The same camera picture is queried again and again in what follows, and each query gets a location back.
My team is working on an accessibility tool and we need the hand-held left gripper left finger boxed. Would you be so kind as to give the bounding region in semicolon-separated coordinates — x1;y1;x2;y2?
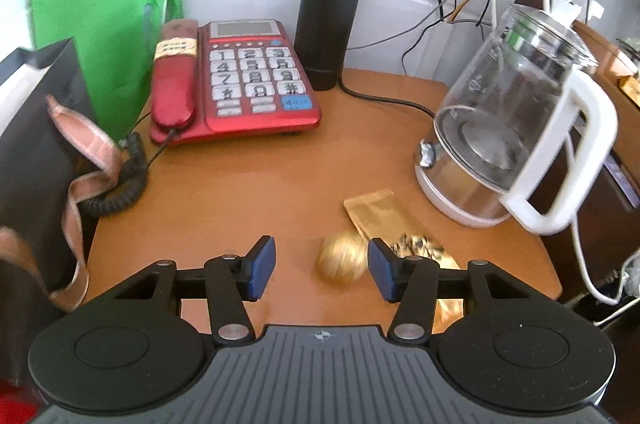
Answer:
106;235;278;348

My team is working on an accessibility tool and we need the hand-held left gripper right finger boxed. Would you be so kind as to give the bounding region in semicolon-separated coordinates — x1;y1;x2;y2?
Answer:
367;239;540;348

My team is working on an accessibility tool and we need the gold foil ball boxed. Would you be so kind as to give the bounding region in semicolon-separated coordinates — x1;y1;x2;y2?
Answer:
316;229;373;291

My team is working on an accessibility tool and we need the patterned gold foil packet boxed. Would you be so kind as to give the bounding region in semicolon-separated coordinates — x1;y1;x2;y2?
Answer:
389;233;467;321

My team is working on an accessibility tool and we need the plain gold foil packet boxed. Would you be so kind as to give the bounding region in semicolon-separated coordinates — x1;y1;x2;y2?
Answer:
342;189;402;250

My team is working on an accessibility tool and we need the red desk telephone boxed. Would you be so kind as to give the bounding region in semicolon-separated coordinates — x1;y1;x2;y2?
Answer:
149;19;323;148

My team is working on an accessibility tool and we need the glass electric kettle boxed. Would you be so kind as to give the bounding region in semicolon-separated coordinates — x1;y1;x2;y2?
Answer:
414;2;620;236

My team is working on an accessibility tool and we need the black gift bag with ribbon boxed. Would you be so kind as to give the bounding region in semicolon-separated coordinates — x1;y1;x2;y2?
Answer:
0;94;126;312

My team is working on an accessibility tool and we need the red telephone handset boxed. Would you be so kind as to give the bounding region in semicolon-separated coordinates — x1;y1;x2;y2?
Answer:
151;18;200;133

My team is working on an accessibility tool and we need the dark wooden cabinet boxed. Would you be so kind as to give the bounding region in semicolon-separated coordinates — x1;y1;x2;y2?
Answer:
517;0;640;330

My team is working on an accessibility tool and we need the black paper gift bag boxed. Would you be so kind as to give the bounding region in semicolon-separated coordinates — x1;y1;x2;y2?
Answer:
0;36;101;300

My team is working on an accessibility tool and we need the black thermos flask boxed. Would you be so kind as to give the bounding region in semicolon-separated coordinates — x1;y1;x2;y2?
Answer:
293;0;371;93

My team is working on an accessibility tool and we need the red cloth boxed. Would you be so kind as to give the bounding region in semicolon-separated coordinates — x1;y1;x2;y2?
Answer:
0;378;36;424

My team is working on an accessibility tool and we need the black coiled telephone cord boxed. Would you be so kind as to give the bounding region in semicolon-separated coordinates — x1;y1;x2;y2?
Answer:
82;130;177;218

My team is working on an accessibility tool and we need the black power cable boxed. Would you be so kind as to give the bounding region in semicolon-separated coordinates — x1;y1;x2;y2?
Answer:
338;75;437;118

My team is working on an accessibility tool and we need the white kettle power cord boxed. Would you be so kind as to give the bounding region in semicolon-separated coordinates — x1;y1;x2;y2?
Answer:
566;124;640;306

